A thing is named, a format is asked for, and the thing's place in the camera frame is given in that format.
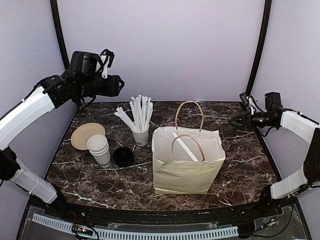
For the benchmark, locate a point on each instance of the brown paper bag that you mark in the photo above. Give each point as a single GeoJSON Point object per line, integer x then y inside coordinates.
{"type": "Point", "coordinates": [176, 173]}

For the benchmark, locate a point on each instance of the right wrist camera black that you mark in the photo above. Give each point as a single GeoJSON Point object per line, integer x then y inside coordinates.
{"type": "Point", "coordinates": [272, 100]}

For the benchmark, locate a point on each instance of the black front rail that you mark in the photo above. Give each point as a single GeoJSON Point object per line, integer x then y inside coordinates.
{"type": "Point", "coordinates": [234, 214]}

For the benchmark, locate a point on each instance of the white cup holding straws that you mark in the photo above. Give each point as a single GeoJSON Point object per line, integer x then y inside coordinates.
{"type": "Point", "coordinates": [141, 138]}

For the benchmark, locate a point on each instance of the left black frame post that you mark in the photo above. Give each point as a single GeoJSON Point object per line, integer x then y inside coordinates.
{"type": "Point", "coordinates": [59, 33]}

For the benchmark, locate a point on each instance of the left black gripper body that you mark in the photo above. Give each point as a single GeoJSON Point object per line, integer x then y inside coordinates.
{"type": "Point", "coordinates": [89, 86]}

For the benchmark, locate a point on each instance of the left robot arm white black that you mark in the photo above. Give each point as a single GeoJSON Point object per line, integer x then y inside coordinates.
{"type": "Point", "coordinates": [48, 94]}

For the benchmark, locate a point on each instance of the black frame post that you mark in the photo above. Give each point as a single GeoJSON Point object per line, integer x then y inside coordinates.
{"type": "Point", "coordinates": [59, 33]}
{"type": "Point", "coordinates": [260, 46]}

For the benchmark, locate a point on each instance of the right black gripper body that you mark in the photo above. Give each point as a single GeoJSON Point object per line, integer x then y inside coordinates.
{"type": "Point", "coordinates": [259, 123]}

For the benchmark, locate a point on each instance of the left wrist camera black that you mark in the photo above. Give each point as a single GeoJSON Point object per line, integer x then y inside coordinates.
{"type": "Point", "coordinates": [84, 63]}

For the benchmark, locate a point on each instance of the bundle of wrapped white straws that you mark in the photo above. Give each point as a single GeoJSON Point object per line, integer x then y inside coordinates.
{"type": "Point", "coordinates": [141, 109]}

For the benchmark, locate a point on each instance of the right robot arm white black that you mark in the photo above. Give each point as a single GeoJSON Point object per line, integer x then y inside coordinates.
{"type": "Point", "coordinates": [296, 148]}

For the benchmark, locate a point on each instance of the right black frame post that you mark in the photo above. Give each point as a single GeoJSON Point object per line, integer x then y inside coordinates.
{"type": "Point", "coordinates": [260, 46]}

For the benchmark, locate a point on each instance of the stack of black lids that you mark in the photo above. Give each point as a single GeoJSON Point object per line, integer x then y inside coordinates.
{"type": "Point", "coordinates": [123, 157]}

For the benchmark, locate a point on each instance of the beige paper plate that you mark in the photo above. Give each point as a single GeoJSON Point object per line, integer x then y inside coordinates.
{"type": "Point", "coordinates": [82, 134]}

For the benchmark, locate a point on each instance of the stack of white paper cups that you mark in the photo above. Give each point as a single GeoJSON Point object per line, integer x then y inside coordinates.
{"type": "Point", "coordinates": [98, 147]}

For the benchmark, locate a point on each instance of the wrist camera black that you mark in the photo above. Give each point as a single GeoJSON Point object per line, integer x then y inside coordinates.
{"type": "Point", "coordinates": [84, 63]}
{"type": "Point", "coordinates": [272, 100]}

